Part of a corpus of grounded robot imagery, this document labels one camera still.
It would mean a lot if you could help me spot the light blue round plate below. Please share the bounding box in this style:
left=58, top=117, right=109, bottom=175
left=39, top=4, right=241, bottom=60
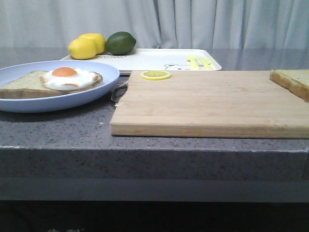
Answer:
left=0, top=60, right=120, bottom=113

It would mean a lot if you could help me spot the bread slice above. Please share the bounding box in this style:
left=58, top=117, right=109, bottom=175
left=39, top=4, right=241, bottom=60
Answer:
left=269, top=69, right=309, bottom=102
left=0, top=71, right=103, bottom=99

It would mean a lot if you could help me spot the white rectangular tray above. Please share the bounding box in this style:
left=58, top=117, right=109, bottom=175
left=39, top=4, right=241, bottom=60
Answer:
left=59, top=48, right=222, bottom=72

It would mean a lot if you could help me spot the lemon slice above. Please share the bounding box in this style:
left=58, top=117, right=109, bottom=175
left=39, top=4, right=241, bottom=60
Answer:
left=140, top=70, right=171, bottom=80

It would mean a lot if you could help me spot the wooden cutting board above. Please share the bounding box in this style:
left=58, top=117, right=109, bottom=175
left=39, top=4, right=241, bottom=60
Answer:
left=110, top=71, right=309, bottom=139

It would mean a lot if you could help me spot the green lime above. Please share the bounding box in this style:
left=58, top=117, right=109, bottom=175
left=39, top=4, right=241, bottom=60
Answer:
left=105, top=31, right=137, bottom=55

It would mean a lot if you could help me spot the rear yellow lemon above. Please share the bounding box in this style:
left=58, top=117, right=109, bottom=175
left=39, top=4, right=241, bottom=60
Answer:
left=80, top=33, right=106, bottom=55

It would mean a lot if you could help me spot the yellow lemon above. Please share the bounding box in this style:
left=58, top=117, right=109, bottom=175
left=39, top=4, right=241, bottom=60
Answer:
left=68, top=38, right=97, bottom=60
left=80, top=33, right=106, bottom=55

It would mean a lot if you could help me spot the grey curtain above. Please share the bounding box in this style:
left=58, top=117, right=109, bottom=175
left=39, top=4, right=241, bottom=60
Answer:
left=0, top=0, right=309, bottom=49

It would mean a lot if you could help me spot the front yellow lemon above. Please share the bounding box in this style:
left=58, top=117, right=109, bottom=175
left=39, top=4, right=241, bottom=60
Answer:
left=68, top=38, right=97, bottom=60

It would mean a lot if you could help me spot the fried egg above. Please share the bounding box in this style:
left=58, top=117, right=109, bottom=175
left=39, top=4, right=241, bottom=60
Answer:
left=41, top=67, right=102, bottom=91

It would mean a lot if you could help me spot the metal cutting board handle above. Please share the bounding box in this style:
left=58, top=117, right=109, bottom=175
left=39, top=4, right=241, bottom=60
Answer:
left=111, top=82, right=128, bottom=103

